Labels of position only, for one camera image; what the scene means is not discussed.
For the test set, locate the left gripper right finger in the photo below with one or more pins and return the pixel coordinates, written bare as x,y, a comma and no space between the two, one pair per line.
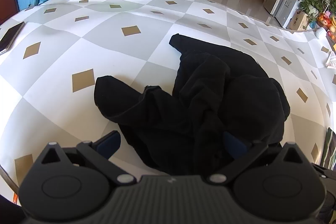
235,149

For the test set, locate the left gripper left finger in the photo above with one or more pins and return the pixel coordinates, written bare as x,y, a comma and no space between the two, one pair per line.
102,148

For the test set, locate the black jacket with white stripes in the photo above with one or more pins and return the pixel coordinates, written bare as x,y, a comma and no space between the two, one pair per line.
217,90

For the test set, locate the paper sheet on table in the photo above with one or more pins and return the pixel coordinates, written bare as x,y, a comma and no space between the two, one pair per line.
331,61

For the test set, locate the checkered diamond tablecloth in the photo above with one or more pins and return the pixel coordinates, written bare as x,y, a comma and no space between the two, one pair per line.
48,75

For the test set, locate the cardboard box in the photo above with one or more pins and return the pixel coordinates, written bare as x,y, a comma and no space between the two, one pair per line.
299,21

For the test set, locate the smartphone on table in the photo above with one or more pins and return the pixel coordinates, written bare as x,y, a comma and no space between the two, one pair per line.
9,37

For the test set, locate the fruit pile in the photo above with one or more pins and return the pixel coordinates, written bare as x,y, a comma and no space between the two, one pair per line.
328,24

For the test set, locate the red wooden cabinet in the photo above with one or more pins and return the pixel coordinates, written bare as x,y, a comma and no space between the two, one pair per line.
8,8

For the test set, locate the green potted plant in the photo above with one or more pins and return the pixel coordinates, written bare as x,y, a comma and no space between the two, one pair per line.
313,8

